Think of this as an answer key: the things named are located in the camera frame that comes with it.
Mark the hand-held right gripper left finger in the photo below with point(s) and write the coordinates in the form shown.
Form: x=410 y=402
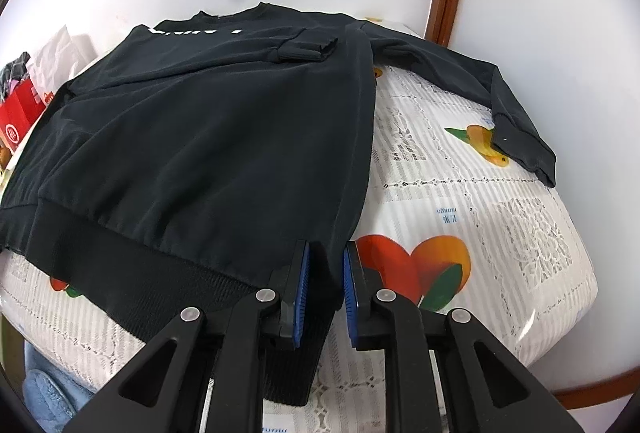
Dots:
x=300 y=295

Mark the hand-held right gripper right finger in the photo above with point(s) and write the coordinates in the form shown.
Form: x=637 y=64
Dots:
x=349 y=295

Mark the black sweatshirt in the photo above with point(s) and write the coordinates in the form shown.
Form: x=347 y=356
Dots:
x=200 y=138

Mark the fruit printed white cover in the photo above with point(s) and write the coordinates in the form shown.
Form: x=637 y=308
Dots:
x=475 y=223

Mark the brown wooden trim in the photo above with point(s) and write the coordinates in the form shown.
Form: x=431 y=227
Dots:
x=600 y=380

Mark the blue towel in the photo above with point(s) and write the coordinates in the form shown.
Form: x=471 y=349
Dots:
x=50 y=388

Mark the red box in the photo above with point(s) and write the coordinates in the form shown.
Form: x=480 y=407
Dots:
x=20 y=113

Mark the white plastic bag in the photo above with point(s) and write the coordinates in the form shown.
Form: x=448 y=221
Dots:
x=60 y=58

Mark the dark plaid cloth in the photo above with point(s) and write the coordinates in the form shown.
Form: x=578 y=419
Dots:
x=14 y=73

